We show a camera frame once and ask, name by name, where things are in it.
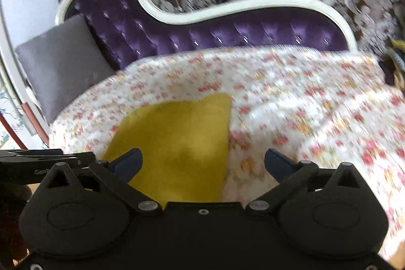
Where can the red stick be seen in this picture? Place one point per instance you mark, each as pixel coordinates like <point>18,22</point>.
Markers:
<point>12,130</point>

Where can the mustard yellow knit sweater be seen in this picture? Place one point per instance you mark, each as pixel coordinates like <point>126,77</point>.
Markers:
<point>177,137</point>

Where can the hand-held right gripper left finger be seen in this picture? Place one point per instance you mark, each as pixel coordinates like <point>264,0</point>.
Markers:
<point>130,162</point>

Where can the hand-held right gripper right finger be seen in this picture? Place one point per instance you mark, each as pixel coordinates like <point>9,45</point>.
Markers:
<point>277,162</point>

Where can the pile of striped clothes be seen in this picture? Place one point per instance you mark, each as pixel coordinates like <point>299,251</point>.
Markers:
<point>394,64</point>

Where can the purple tufted chaise sofa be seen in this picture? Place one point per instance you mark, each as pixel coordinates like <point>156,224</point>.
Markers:
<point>158,36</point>

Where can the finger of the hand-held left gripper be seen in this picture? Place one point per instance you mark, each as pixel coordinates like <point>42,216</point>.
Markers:
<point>79,160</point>
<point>28,153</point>

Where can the grey pillow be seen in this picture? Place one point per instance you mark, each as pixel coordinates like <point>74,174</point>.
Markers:
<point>63,67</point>

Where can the floral quilted blanket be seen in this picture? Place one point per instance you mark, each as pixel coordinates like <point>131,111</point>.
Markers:
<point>316,115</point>

